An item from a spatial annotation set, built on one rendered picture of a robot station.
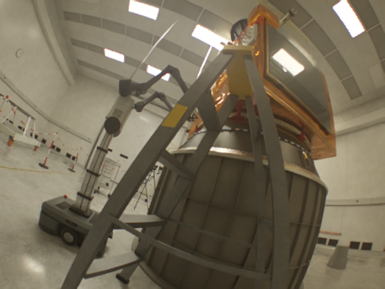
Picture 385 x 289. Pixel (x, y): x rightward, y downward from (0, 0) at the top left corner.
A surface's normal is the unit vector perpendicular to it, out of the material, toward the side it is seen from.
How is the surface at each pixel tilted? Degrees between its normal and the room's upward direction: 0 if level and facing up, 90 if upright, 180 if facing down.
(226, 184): 90
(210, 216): 90
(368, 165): 90
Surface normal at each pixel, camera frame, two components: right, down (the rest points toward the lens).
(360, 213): -0.88, -0.39
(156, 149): -0.26, -0.44
